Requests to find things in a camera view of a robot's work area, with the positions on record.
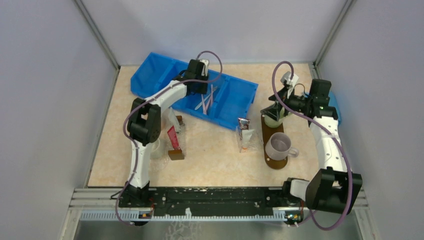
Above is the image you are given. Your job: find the clear textured acrylic tray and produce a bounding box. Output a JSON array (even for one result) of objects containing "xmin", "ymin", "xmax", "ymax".
[{"xmin": 235, "ymin": 126, "xmax": 263, "ymax": 153}]

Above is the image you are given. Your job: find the green ceramic mug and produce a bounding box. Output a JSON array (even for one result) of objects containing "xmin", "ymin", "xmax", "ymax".
[{"xmin": 263, "ymin": 115, "xmax": 287, "ymax": 129}]

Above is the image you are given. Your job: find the brown oval wooden tray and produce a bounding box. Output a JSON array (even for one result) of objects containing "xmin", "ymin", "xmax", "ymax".
[{"xmin": 260, "ymin": 115, "xmax": 288, "ymax": 170}]

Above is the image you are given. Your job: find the cream speckled ceramic mug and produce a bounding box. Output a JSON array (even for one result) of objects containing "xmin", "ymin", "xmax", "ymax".
[{"xmin": 150, "ymin": 138, "xmax": 166, "ymax": 159}]

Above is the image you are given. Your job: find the white tube orange cap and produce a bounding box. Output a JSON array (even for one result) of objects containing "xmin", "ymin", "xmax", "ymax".
[{"xmin": 240, "ymin": 129, "xmax": 256, "ymax": 152}]

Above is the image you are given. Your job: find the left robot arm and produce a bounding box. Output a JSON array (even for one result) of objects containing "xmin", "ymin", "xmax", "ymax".
[{"xmin": 119, "ymin": 59, "xmax": 209, "ymax": 207}]

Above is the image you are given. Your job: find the blue divided storage bin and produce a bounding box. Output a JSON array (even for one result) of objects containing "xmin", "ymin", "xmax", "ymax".
[{"xmin": 130, "ymin": 52, "xmax": 258, "ymax": 130}]

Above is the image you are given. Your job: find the grey ceramic mug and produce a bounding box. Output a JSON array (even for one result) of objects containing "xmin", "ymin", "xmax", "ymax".
[{"xmin": 265, "ymin": 132, "xmax": 300, "ymax": 161}]

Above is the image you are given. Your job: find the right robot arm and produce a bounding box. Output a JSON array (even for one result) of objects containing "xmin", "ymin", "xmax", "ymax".
[{"xmin": 277, "ymin": 79, "xmax": 363, "ymax": 214}]

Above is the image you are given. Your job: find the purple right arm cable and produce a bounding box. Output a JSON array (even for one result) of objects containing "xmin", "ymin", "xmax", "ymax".
[{"xmin": 271, "ymin": 60, "xmax": 355, "ymax": 231}]

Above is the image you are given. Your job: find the light pink toothbrush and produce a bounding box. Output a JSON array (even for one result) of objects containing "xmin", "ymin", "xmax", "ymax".
[{"xmin": 208, "ymin": 84, "xmax": 215, "ymax": 107}]

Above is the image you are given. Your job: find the white tube black cap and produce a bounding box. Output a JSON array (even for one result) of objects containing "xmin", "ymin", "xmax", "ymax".
[{"xmin": 167, "ymin": 107, "xmax": 181, "ymax": 133}]

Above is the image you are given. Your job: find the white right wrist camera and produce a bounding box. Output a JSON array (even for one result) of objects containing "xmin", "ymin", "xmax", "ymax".
[{"xmin": 280, "ymin": 71, "xmax": 299, "ymax": 97}]

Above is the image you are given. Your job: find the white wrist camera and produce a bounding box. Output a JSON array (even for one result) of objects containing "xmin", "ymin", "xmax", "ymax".
[
  {"xmin": 199, "ymin": 59, "xmax": 210, "ymax": 76},
  {"xmin": 280, "ymin": 71, "xmax": 299, "ymax": 97}
]

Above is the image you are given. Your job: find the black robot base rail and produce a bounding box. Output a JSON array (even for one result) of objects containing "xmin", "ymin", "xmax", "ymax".
[{"xmin": 116, "ymin": 185, "xmax": 303, "ymax": 218}]

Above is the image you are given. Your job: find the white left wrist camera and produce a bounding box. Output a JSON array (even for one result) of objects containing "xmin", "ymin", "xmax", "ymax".
[{"xmin": 199, "ymin": 59, "xmax": 210, "ymax": 76}]

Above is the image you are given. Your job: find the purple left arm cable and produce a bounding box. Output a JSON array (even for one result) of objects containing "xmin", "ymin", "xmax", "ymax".
[{"xmin": 114, "ymin": 50, "xmax": 223, "ymax": 227}]

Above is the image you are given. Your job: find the blue crumpled cloth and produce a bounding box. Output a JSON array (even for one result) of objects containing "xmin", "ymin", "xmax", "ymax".
[{"xmin": 328, "ymin": 91, "xmax": 342, "ymax": 126}]

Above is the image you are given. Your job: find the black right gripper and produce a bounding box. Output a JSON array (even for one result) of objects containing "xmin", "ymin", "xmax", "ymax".
[{"xmin": 260, "ymin": 85, "xmax": 312, "ymax": 122}]

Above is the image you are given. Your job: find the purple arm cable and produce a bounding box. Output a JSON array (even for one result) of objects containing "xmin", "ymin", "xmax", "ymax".
[
  {"xmin": 114, "ymin": 50, "xmax": 223, "ymax": 227},
  {"xmin": 271, "ymin": 60, "xmax": 355, "ymax": 231}
]

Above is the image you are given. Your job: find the clear holder with wooden ends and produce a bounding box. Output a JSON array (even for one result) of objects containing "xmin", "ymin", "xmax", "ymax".
[{"xmin": 165, "ymin": 115, "xmax": 186, "ymax": 161}]

